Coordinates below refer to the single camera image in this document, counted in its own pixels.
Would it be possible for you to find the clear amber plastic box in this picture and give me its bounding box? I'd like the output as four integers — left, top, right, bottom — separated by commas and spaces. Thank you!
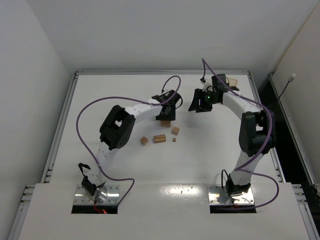
226, 77, 238, 87

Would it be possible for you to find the dark striped wood block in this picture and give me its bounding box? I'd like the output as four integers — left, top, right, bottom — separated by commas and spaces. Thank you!
153, 134, 167, 144

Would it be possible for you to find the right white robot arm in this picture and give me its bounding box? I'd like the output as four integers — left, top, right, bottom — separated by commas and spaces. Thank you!
188, 74, 276, 196

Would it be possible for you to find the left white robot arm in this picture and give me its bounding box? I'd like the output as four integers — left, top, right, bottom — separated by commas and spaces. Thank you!
75, 90, 183, 197

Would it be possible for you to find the right small wood block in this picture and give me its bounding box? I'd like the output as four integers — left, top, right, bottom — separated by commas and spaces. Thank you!
171, 126, 180, 135

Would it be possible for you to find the tilted small wood block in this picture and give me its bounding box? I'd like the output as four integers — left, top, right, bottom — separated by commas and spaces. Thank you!
140, 136, 149, 146

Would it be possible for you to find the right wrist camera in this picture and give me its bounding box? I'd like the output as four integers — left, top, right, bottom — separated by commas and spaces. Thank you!
200, 77, 214, 92

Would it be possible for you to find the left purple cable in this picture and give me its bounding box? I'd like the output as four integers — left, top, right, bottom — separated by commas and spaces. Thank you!
75, 75, 182, 205

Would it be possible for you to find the purple cable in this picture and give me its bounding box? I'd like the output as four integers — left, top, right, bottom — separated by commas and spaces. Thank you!
201, 57, 280, 210
75, 75, 182, 205

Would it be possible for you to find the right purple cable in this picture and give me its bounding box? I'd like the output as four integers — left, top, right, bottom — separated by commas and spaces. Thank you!
201, 57, 280, 210

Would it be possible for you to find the grey wall cable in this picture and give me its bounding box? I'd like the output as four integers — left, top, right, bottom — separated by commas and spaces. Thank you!
276, 73, 297, 101

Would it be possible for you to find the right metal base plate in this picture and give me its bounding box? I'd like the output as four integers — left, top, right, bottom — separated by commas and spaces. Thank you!
207, 185, 255, 207

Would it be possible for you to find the metal base plate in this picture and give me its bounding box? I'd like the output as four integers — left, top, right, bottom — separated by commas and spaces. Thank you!
207, 185, 255, 207
73, 184, 120, 206

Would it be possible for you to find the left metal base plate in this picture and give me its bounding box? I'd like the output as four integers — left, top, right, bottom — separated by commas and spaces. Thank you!
73, 184, 120, 206

